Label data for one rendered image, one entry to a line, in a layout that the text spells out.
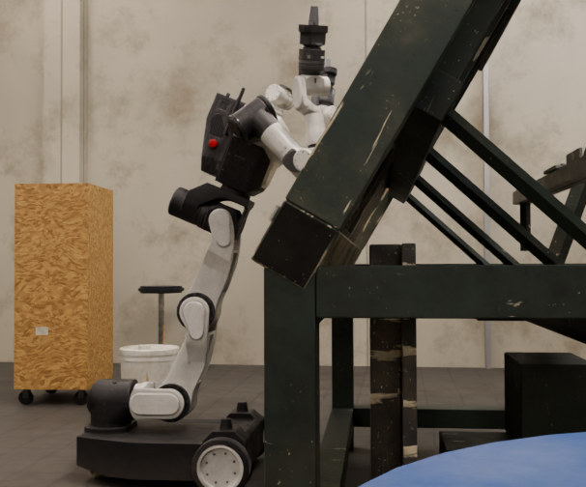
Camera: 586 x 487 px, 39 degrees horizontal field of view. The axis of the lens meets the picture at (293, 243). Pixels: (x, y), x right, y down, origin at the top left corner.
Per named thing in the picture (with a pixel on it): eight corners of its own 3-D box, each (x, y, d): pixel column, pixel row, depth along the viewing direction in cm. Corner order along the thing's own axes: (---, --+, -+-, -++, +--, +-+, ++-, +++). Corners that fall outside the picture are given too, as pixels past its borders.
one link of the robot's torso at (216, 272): (170, 326, 302) (203, 203, 302) (182, 322, 320) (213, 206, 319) (210, 336, 300) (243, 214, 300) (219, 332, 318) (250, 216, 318)
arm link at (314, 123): (317, 110, 272) (325, 168, 270) (330, 115, 281) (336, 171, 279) (289, 117, 276) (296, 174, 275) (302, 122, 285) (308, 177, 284)
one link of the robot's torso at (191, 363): (144, 417, 301) (178, 292, 301) (159, 408, 321) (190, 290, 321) (185, 430, 299) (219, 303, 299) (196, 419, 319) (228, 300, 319)
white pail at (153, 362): (131, 414, 436) (131, 325, 437) (187, 415, 432) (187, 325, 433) (110, 425, 405) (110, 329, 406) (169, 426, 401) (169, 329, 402)
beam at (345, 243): (348, 273, 360) (327, 261, 361) (362, 250, 359) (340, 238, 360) (304, 291, 140) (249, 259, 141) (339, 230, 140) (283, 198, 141)
